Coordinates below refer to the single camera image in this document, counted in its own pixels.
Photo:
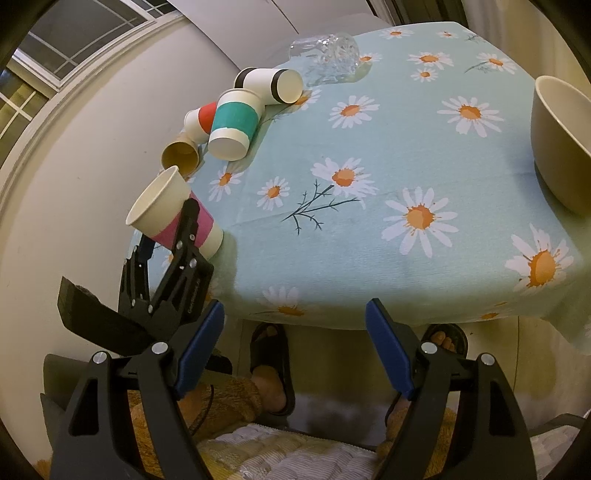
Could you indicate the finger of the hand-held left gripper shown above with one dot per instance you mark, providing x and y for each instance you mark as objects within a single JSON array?
[
  {"x": 190, "y": 230},
  {"x": 146, "y": 247}
]

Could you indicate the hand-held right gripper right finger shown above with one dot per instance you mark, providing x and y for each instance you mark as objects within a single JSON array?
[{"x": 388, "y": 351}]

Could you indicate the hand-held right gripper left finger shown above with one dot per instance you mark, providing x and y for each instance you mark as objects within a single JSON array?
[{"x": 199, "y": 347}]

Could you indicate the pink banded paper cup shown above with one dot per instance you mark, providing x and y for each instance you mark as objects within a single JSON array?
[{"x": 161, "y": 203}]

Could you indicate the brown kraft paper cup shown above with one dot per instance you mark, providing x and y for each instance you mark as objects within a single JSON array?
[{"x": 178, "y": 155}]

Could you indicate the red banded paper cup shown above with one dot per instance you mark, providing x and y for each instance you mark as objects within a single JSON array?
[{"x": 203, "y": 118}]

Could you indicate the teal banded paper cup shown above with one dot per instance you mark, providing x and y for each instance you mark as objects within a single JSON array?
[{"x": 233, "y": 120}]

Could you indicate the black banded paper cup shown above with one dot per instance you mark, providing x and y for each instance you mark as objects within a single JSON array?
[{"x": 263, "y": 81}]

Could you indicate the clear patterned glass cup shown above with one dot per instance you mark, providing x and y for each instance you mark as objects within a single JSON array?
[{"x": 337, "y": 53}]

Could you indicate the person's left leg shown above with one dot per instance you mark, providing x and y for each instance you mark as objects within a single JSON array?
[{"x": 231, "y": 398}]

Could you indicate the black slipper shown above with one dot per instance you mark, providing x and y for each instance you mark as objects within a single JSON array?
[
  {"x": 272, "y": 355},
  {"x": 455, "y": 336}
]

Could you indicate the quilted pale blanket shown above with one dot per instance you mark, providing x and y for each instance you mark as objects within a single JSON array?
[{"x": 281, "y": 454}]

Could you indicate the daisy print tablecloth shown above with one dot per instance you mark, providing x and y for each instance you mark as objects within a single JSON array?
[{"x": 392, "y": 152}]

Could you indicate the white framed window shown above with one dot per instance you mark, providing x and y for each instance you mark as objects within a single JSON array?
[{"x": 87, "y": 32}]

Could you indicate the beige bowl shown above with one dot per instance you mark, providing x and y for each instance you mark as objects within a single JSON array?
[{"x": 559, "y": 152}]

